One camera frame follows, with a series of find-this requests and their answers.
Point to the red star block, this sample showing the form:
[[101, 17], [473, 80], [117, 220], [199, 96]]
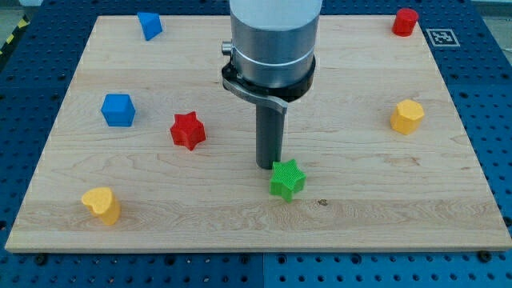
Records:
[[187, 130]]

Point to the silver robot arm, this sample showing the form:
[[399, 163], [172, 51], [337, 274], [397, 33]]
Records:
[[271, 50]]

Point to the green star block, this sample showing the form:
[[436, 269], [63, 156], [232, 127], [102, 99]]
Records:
[[286, 180]]

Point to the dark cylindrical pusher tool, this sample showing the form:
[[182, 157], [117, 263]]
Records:
[[269, 134]]

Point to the wooden board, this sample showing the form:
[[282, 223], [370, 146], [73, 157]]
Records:
[[368, 187]]

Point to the blue cube block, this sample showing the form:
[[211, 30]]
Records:
[[118, 110]]

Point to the yellow hexagon block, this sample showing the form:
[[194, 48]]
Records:
[[407, 116]]

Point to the blue triangular block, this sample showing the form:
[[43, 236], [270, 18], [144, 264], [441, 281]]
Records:
[[150, 24]]

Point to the yellow heart block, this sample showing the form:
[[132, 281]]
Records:
[[103, 204]]

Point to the red cylinder block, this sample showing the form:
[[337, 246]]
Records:
[[405, 21]]

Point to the white fiducial marker tag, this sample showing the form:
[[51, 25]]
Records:
[[440, 37]]

